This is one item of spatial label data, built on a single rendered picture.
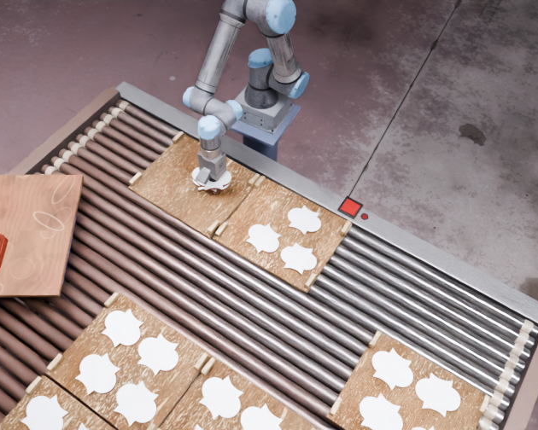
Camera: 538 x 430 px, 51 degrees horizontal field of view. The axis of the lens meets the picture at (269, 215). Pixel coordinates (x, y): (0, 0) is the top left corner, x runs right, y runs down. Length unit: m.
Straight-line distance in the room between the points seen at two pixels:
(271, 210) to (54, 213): 0.81
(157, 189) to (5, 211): 0.56
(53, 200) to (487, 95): 3.04
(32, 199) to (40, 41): 2.47
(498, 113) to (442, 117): 0.39
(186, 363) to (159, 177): 0.78
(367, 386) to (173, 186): 1.06
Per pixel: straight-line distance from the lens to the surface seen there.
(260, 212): 2.18
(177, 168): 2.32
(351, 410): 1.90
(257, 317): 1.99
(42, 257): 2.09
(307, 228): 2.13
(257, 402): 1.88
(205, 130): 1.93
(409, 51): 4.39
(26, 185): 2.28
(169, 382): 1.92
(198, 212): 2.19
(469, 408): 2.00
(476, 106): 4.13
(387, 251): 2.17
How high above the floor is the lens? 2.76
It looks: 57 degrees down
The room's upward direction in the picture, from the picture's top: 2 degrees clockwise
